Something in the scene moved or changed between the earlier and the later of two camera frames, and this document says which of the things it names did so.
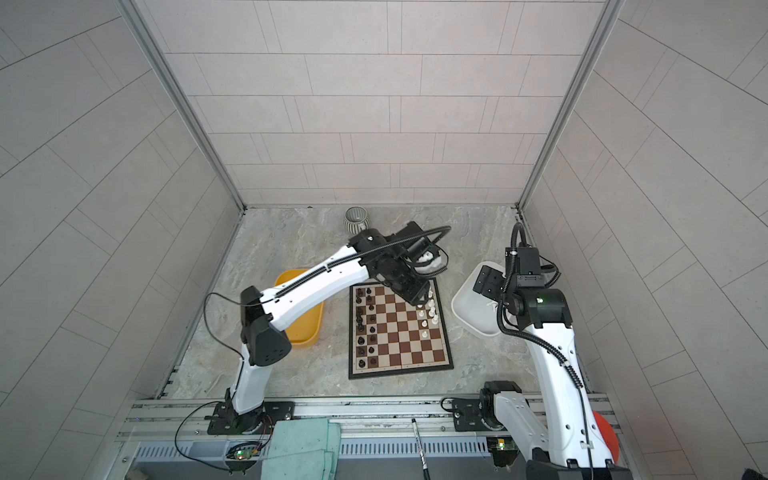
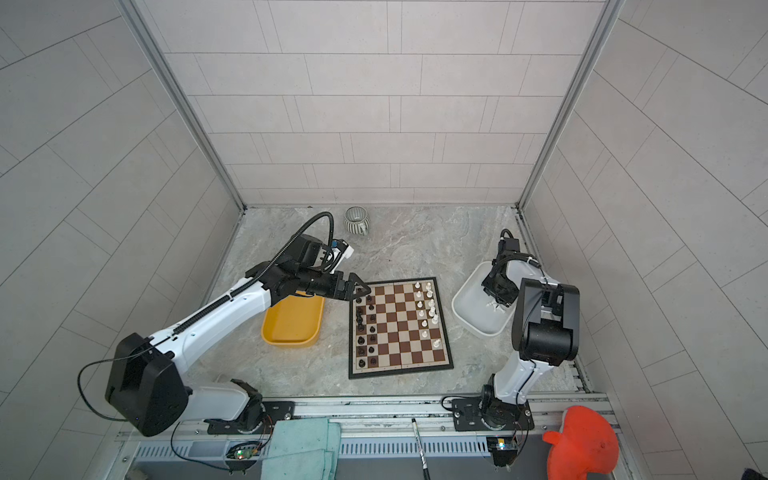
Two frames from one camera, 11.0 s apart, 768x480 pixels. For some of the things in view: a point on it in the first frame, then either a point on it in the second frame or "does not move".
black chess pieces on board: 360,327 does not move
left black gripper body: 403,280 to 320,283
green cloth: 303,449 does not move
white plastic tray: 475,311 does not move
